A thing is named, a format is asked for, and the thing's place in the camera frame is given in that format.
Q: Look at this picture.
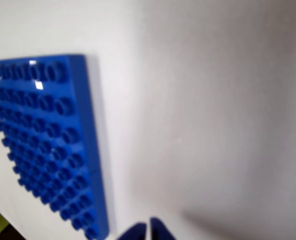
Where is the blue 8x8 studded baseplate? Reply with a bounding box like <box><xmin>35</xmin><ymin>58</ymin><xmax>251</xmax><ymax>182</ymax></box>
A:
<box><xmin>0</xmin><ymin>53</ymin><xmax>110</xmax><ymax>240</ymax></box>

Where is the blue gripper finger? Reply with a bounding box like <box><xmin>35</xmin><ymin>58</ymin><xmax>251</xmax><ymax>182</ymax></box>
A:
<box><xmin>150</xmin><ymin>216</ymin><xmax>180</xmax><ymax>240</ymax></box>
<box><xmin>117</xmin><ymin>221</ymin><xmax>148</xmax><ymax>240</ymax></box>

